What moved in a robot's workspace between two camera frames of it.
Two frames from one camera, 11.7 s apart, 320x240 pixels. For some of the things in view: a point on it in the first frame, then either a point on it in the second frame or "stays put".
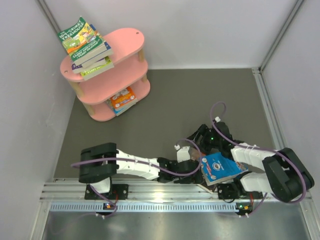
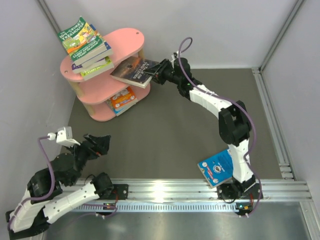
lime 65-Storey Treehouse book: x=90 y=73 stays put
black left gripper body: x=194 y=178 to x=83 y=153
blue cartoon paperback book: x=216 y=167 stays put
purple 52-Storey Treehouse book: x=77 y=68 stays put
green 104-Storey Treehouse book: x=82 y=41 stays put
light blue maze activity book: x=120 y=109 stays put
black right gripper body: x=208 y=142 to x=168 y=73
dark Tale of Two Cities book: x=210 y=188 to x=131 y=69
